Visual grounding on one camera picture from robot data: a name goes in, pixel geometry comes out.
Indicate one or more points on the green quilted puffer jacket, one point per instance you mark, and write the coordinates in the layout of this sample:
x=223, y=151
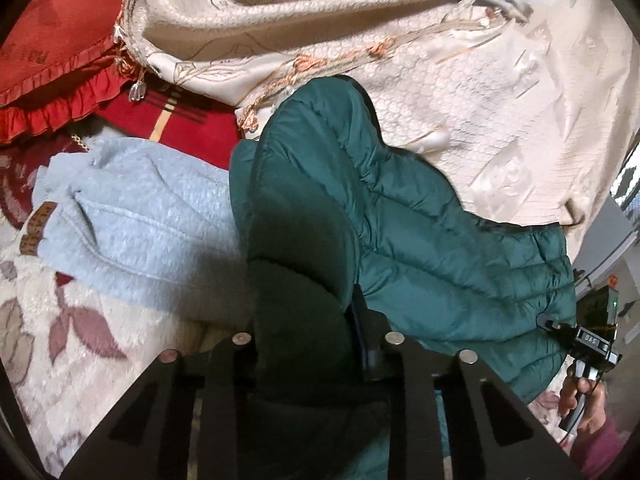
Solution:
x=400, y=235

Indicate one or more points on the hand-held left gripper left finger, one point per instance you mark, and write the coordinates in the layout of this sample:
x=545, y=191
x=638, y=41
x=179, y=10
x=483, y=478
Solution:
x=235, y=375

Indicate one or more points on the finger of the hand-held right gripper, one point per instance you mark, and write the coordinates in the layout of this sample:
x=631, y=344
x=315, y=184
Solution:
x=552, y=324

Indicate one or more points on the red ruffled pillow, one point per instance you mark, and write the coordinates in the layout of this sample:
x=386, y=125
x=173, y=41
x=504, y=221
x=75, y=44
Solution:
x=60, y=35

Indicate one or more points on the person's right forearm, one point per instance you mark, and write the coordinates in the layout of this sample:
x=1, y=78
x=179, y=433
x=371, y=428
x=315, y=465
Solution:
x=602, y=450

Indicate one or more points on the red plaid blanket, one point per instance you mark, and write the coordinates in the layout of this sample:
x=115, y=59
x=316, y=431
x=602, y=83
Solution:
x=200, y=130

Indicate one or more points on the light blue sweater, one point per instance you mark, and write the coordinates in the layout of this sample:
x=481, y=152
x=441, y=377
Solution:
x=140, y=225

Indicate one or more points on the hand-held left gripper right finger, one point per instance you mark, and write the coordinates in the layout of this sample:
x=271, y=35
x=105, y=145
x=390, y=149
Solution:
x=358, y=321

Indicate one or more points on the cream embossed bedspread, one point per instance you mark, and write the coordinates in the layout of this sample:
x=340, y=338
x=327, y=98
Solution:
x=500, y=110

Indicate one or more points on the person's right hand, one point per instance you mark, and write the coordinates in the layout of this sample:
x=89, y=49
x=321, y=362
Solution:
x=575, y=395

